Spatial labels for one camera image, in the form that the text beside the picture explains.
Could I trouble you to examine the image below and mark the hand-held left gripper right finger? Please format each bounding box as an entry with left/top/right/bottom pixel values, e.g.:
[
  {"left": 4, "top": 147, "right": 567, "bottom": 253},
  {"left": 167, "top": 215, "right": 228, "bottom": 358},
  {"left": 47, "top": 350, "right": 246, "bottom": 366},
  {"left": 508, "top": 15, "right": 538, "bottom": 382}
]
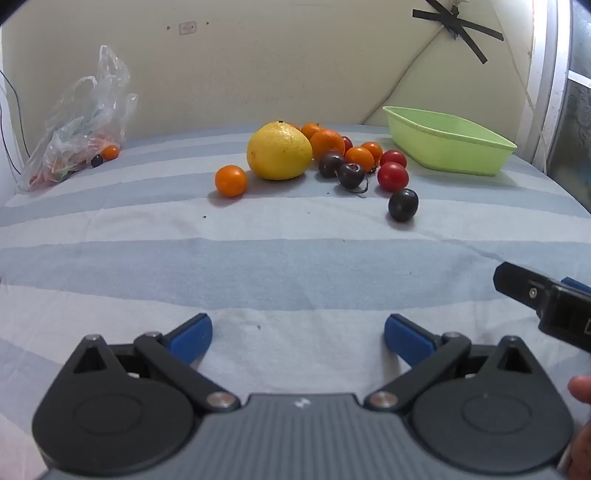
[{"left": 364, "top": 314, "right": 537, "bottom": 412}]

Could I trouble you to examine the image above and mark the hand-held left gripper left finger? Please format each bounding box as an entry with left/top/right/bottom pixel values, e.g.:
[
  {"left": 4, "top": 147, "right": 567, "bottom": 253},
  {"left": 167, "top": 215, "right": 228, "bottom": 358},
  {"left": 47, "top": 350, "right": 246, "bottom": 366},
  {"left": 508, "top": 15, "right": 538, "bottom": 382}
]
[{"left": 62, "top": 313, "right": 241, "bottom": 412}]

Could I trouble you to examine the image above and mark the light green plastic basin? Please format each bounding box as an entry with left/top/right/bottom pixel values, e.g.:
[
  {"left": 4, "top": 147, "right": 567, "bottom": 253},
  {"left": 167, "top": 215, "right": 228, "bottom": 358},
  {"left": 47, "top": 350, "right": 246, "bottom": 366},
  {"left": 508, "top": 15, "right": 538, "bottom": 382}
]
[{"left": 382, "top": 106, "right": 518, "bottom": 176}]

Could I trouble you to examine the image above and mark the black twig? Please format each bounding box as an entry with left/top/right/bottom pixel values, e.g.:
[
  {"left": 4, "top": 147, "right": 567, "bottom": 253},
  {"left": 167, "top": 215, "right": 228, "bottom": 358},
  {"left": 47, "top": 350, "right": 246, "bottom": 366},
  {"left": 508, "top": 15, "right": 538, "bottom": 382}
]
[{"left": 339, "top": 168, "right": 376, "bottom": 197}]

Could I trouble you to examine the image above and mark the yellow grapefruit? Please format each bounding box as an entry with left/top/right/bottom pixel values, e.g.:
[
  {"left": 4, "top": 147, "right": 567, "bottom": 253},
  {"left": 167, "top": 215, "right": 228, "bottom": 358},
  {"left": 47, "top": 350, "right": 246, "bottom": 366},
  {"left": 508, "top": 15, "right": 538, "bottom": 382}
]
[{"left": 246, "top": 121, "right": 314, "bottom": 181}]

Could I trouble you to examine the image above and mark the large mandarin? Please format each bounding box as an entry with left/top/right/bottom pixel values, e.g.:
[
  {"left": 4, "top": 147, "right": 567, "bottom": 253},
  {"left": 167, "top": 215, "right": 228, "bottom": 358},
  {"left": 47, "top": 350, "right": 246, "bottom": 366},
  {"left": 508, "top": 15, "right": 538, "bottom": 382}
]
[{"left": 310, "top": 129, "right": 346, "bottom": 160}]

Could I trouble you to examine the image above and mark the person's right hand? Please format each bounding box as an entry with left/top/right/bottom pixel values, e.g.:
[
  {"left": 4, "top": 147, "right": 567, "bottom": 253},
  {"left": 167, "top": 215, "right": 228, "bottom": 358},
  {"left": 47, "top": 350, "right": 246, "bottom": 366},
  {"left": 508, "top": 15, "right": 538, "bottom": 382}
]
[{"left": 564, "top": 375, "right": 591, "bottom": 480}]

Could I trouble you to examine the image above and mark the blue striped bedsheet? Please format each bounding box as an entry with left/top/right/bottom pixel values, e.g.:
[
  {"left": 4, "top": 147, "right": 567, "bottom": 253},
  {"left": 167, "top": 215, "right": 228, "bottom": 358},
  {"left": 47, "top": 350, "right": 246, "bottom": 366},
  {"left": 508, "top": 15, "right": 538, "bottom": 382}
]
[{"left": 0, "top": 122, "right": 591, "bottom": 480}]

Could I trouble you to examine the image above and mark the clear plastic bag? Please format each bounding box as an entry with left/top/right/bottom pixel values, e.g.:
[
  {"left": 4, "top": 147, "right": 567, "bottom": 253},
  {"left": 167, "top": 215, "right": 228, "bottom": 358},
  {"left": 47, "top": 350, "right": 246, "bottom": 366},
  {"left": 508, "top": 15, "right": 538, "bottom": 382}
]
[{"left": 16, "top": 45, "right": 138, "bottom": 192}]

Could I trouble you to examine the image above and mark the black tape cross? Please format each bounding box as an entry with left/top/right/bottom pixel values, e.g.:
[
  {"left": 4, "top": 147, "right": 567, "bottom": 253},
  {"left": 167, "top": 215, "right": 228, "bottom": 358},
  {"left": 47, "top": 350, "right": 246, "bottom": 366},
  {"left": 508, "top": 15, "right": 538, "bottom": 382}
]
[{"left": 412, "top": 0, "right": 505, "bottom": 64}]

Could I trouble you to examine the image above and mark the clear thin cord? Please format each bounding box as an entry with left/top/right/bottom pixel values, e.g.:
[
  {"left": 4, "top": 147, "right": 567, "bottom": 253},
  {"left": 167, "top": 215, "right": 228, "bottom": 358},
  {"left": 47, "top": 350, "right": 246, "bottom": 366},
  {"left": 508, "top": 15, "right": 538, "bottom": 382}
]
[{"left": 505, "top": 41, "right": 539, "bottom": 114}]

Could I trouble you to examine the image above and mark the white window frame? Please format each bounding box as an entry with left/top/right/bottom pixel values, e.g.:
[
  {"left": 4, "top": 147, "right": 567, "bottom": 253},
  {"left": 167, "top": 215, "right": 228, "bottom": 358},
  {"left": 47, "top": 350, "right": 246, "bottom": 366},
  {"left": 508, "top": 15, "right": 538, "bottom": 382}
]
[{"left": 526, "top": 0, "right": 591, "bottom": 174}]

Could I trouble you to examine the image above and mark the grey wall cord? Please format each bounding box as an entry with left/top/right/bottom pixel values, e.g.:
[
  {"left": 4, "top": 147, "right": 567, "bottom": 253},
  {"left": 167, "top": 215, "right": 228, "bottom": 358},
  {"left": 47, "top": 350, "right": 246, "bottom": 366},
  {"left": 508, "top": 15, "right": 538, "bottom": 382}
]
[{"left": 362, "top": 9, "right": 460, "bottom": 125}]

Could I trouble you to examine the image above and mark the black wall cable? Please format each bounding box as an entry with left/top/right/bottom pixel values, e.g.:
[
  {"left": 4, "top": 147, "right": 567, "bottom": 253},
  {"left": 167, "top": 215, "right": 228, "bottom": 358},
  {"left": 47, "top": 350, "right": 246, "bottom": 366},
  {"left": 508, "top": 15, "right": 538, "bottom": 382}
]
[{"left": 0, "top": 69, "right": 31, "bottom": 176}]

